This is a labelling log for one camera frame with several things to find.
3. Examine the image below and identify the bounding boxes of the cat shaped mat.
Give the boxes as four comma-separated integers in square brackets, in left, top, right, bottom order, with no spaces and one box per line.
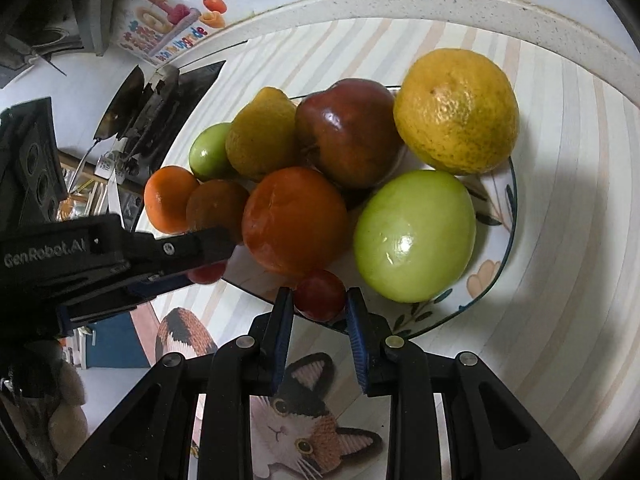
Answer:
[154,306,386,480]

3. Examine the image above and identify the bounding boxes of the green apple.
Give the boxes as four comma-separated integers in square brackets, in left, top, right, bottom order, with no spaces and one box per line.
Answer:
[189,122,232,182]
[354,170,476,304]

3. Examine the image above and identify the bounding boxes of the black frying pan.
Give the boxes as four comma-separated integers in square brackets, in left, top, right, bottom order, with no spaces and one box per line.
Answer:
[67,65,144,193]

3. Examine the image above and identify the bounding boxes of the wire dish rack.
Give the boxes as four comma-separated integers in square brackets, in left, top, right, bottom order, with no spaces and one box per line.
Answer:
[56,152,122,221]

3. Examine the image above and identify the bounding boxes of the round yellow citrus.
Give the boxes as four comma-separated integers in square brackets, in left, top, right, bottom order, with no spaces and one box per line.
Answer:
[394,48,520,174]

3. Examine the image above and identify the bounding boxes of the pear shaped yellow lemon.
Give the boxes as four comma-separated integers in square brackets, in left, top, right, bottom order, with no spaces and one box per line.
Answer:
[226,87,302,182]

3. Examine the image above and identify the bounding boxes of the brownish dark orange fruit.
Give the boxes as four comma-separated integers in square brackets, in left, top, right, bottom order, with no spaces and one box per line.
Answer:
[186,179,250,244]

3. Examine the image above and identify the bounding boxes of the colourful wall sticker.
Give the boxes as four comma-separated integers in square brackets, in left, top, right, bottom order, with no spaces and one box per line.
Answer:
[112,0,228,66]

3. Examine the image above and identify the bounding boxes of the oval floral ceramic plate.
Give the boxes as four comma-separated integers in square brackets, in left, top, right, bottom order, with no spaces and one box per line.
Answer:
[134,84,519,340]

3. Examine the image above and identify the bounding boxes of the red cherry tomato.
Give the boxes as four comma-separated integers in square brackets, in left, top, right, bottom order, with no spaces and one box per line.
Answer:
[186,261,227,285]
[294,269,346,323]

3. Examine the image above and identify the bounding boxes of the blue kitchen cabinet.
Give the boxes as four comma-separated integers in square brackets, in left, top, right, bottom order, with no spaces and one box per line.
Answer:
[86,312,149,368]

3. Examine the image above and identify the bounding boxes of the black gas stove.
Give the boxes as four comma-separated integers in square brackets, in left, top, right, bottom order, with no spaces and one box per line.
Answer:
[112,62,224,179]

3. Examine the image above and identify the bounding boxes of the dark red apple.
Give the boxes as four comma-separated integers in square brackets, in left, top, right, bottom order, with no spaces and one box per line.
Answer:
[295,78,404,188]

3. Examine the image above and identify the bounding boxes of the orange tangerine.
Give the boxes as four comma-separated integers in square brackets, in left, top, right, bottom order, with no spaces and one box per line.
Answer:
[143,166,200,235]
[242,167,350,276]

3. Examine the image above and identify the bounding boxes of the black range hood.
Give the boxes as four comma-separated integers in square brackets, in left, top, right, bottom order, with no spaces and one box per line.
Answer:
[1,0,115,87]

